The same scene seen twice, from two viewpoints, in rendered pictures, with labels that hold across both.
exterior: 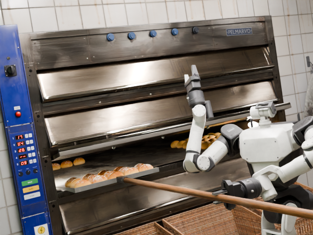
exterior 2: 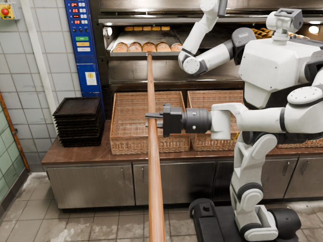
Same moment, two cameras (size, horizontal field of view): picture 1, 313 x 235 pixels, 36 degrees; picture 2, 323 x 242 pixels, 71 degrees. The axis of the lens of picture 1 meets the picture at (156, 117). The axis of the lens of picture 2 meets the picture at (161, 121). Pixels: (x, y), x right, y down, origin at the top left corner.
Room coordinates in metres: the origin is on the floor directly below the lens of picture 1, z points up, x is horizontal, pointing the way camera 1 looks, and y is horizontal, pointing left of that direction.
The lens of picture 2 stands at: (1.34, -0.54, 1.59)
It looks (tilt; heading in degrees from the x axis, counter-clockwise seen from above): 30 degrees down; 27
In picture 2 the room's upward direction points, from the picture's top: straight up
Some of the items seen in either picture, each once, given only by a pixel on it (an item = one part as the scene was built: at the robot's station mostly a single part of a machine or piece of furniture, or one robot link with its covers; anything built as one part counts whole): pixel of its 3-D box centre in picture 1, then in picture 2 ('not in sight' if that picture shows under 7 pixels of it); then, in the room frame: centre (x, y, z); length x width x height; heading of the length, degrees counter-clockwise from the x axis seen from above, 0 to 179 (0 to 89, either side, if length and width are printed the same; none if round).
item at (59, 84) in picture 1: (170, 68); not in sight; (3.17, -0.14, 1.80); 1.79 x 0.11 x 0.19; 120
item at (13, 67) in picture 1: (10, 65); not in sight; (2.60, 0.74, 1.92); 0.06 x 0.04 x 0.11; 120
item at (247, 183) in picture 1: (238, 192); (180, 120); (1.97, -0.29, 1.19); 0.12 x 0.10 x 0.13; 116
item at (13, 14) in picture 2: not in sight; (8, 11); (2.38, 1.13, 1.46); 0.10 x 0.07 x 0.10; 120
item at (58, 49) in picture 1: (164, 40); not in sight; (3.19, -0.13, 1.99); 1.80 x 0.08 x 0.21; 120
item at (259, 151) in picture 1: (274, 151); (281, 74); (2.43, -0.57, 1.27); 0.34 x 0.30 x 0.36; 52
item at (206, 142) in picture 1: (212, 140); (269, 35); (3.84, -0.42, 1.21); 0.61 x 0.48 x 0.06; 30
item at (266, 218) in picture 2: not in sight; (255, 222); (2.45, -0.65, 0.28); 0.21 x 0.20 x 0.13; 120
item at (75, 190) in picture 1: (106, 176); (149, 47); (2.90, 0.36, 1.19); 0.55 x 0.36 x 0.03; 120
